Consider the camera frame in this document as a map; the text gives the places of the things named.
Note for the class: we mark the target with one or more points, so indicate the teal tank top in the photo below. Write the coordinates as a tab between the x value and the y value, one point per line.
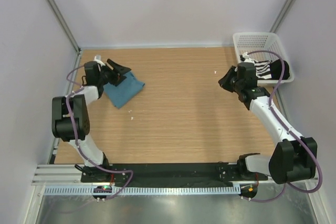
120	95

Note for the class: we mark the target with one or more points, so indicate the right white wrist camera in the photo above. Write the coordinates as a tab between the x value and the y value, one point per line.
246	58

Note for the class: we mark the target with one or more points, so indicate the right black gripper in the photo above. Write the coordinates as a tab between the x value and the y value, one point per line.
224	82

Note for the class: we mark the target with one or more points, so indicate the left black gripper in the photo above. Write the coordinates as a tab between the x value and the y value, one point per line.
118	68

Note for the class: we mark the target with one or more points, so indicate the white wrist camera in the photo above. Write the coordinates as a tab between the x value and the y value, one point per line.
246	58
97	59

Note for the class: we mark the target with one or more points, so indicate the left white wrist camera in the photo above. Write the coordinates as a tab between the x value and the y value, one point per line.
97	59

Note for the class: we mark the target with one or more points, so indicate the white slotted cable duct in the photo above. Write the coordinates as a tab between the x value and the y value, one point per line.
92	190

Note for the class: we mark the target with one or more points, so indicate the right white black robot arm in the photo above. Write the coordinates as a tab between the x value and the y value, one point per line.
295	156

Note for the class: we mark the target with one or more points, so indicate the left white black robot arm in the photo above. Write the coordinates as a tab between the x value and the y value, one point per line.
70	117

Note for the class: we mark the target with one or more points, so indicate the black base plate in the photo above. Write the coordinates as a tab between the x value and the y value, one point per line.
171	175

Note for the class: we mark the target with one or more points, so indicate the black white striped tank top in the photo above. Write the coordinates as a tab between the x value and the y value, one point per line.
263	70

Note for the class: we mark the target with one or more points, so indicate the white plastic basket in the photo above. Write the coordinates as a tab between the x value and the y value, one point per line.
254	41

